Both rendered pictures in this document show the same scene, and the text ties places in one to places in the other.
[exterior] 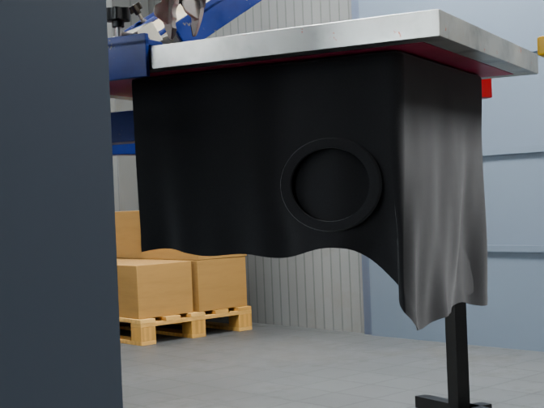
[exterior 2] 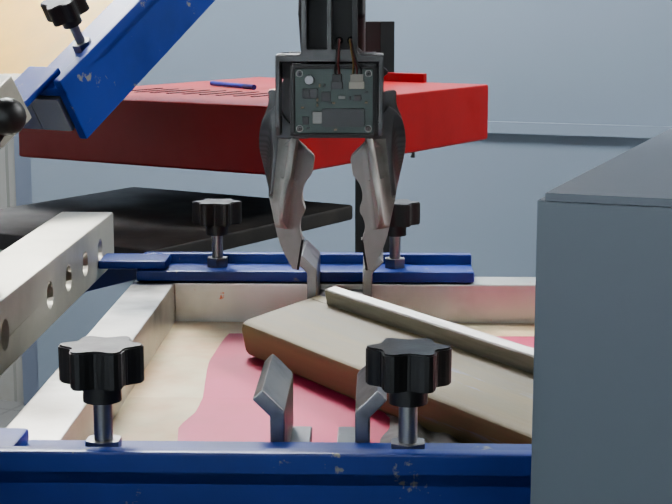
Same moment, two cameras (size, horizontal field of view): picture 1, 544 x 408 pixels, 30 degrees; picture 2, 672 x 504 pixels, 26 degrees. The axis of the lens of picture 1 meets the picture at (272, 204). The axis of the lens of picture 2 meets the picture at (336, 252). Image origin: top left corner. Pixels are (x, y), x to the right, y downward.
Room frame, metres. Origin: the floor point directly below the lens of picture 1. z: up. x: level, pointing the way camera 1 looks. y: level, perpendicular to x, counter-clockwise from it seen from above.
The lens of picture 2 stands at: (1.03, 0.60, 1.23)
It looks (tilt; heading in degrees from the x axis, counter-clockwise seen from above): 10 degrees down; 334
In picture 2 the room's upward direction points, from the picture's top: straight up
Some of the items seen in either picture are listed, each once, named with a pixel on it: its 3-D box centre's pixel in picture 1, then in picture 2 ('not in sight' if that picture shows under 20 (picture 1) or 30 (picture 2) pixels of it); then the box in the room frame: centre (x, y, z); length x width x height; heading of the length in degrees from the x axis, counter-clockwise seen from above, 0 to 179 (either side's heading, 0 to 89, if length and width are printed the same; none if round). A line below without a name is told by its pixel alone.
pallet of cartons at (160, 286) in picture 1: (138, 270); not in sight; (5.96, 0.80, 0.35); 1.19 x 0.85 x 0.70; 46
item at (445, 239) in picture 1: (442, 193); not in sight; (1.71, -0.29, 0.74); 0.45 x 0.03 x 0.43; 152
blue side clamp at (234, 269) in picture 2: not in sight; (306, 294); (2.20, 0.05, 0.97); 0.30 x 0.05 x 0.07; 62
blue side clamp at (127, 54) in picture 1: (80, 65); (255, 501); (1.71, 0.31, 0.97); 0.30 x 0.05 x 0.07; 62
